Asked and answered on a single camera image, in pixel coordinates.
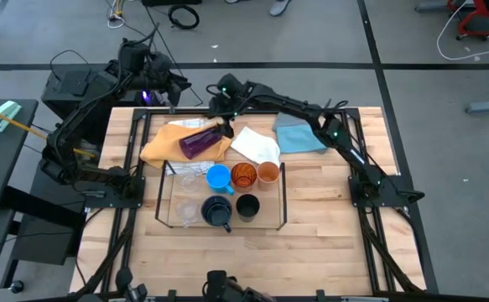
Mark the mint green stapler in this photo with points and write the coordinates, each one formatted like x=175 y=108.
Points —
x=7 y=110

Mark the glossy black mug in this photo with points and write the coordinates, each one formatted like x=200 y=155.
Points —
x=216 y=211

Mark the light blue cloth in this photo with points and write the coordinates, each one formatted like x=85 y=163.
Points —
x=296 y=140

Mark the blue plastic mug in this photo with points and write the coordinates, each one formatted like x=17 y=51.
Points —
x=218 y=176

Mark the black caster wheel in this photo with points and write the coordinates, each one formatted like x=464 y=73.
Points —
x=17 y=287

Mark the black cabinet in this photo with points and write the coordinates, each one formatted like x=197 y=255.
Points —
x=43 y=243

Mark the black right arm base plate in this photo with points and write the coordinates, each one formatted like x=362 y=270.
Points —
x=412 y=195

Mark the orange translucent tumbler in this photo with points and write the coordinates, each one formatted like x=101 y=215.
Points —
x=244 y=176

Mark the yellow cloth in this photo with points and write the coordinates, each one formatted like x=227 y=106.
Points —
x=160 y=147

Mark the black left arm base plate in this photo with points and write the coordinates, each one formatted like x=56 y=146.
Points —
x=101 y=201

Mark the grey cloth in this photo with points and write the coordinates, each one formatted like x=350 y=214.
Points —
x=288 y=119

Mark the white cloth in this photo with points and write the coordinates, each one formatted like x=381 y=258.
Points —
x=256 y=147

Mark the black jointed device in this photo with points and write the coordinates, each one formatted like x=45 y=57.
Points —
x=227 y=289
x=128 y=287

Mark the small black box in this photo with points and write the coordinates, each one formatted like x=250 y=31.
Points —
x=80 y=88

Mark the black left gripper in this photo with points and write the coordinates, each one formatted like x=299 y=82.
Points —
x=145 y=65

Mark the black desk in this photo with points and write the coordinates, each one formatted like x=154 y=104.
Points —
x=5 y=168

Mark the clear acrylic tray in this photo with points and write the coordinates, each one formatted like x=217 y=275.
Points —
x=265 y=209

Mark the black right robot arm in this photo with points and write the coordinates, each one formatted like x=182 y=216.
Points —
x=294 y=107

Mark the tall black tumbler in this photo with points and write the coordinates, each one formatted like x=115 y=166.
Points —
x=248 y=207

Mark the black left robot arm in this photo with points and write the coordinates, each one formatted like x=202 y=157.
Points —
x=66 y=138

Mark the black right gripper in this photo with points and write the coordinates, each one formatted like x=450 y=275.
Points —
x=227 y=96

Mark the small clear glass mug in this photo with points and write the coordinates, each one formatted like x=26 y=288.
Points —
x=187 y=209

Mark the peach plastic cup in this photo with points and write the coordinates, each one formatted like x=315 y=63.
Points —
x=268 y=173

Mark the black aluminium table frame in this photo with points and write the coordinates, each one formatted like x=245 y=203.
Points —
x=353 y=113

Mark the person's shoe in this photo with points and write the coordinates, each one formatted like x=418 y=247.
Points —
x=235 y=1
x=279 y=7

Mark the purple translucent tumbler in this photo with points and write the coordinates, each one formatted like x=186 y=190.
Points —
x=200 y=142

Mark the clear glass cup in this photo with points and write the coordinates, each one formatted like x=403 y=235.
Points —
x=188 y=179

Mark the black computer tower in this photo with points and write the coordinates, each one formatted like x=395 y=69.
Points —
x=53 y=90

